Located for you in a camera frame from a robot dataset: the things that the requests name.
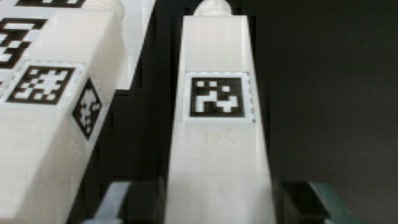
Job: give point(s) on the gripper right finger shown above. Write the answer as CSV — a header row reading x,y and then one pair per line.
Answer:
x,y
310,205

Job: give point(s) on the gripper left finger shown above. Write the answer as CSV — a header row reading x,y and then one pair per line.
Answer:
x,y
132,204

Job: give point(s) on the white desk leg with tags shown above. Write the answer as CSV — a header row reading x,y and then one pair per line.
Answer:
x,y
219,183

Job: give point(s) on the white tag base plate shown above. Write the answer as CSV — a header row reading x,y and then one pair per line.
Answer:
x,y
134,14

